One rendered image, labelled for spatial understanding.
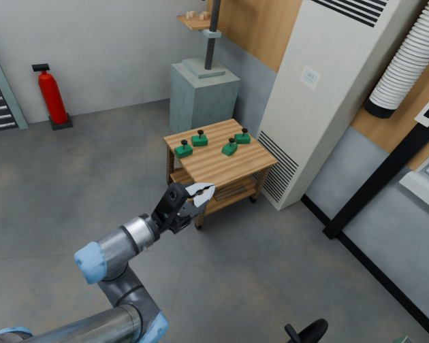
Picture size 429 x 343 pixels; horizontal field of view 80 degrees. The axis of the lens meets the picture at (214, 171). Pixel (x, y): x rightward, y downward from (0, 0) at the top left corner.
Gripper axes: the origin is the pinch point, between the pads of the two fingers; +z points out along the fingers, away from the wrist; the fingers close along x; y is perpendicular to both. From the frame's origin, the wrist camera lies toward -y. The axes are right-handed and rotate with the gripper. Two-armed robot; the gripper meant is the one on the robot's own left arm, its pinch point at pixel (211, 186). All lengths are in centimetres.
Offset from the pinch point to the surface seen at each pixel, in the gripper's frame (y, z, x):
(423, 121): 4, 125, 29
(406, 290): 97, 124, 106
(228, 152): 73, 77, -42
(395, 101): 3, 124, 13
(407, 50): -19, 122, 0
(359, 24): -20, 115, -25
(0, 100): 123, -22, -215
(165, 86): 134, 132, -188
